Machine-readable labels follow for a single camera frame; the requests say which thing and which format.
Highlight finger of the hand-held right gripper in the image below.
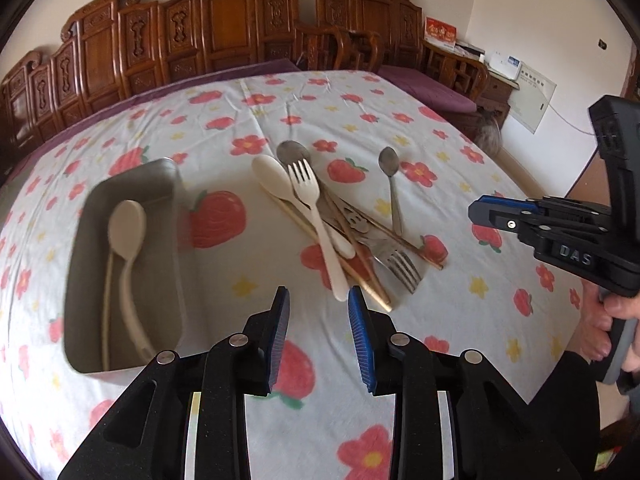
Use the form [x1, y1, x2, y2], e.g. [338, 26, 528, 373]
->
[468, 196, 613, 228]
[487, 210, 613, 261]

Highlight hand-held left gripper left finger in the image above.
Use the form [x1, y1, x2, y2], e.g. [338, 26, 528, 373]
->
[57, 286, 291, 480]

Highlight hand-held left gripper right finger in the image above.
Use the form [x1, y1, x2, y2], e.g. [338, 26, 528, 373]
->
[347, 286, 583, 480]

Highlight small metal spoon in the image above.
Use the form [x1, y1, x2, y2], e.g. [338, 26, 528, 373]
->
[378, 146, 405, 237]

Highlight metal tray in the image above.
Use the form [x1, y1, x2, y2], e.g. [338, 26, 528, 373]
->
[62, 157, 188, 376]

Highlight cream plastic fork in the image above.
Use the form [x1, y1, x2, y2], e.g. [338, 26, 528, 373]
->
[288, 159, 348, 303]

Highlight cream plastic spoon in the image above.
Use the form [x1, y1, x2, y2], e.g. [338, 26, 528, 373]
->
[251, 154, 356, 258]
[107, 200, 156, 358]

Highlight large metal spoon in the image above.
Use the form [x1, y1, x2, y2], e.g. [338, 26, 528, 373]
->
[276, 140, 351, 231]

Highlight person's right forearm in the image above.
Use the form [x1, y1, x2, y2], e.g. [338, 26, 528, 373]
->
[522, 347, 603, 480]

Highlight person's right hand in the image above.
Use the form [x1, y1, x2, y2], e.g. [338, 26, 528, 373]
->
[578, 280, 640, 362]

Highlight grey plastic bag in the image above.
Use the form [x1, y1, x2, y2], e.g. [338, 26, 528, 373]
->
[472, 115, 504, 154]

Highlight wooden side table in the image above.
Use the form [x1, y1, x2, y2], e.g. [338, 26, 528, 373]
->
[482, 70, 516, 123]

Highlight purple seat cushion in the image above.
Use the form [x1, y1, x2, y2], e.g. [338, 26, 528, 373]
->
[379, 64, 477, 114]

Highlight white box blue label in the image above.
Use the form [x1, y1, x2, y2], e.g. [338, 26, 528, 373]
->
[487, 50, 523, 81]

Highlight red box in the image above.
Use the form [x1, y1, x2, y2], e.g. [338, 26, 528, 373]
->
[425, 17, 458, 46]

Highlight floral strawberry tablecloth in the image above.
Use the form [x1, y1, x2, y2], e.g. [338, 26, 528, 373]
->
[0, 70, 596, 480]

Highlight carved wooden chair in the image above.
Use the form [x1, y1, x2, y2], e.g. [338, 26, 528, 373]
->
[160, 0, 303, 86]
[0, 50, 68, 171]
[295, 0, 493, 126]
[60, 0, 163, 111]

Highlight white cable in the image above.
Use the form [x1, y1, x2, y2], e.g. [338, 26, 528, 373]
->
[550, 104, 597, 137]

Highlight white wall panel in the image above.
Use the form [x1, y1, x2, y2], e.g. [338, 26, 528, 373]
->
[507, 62, 557, 135]

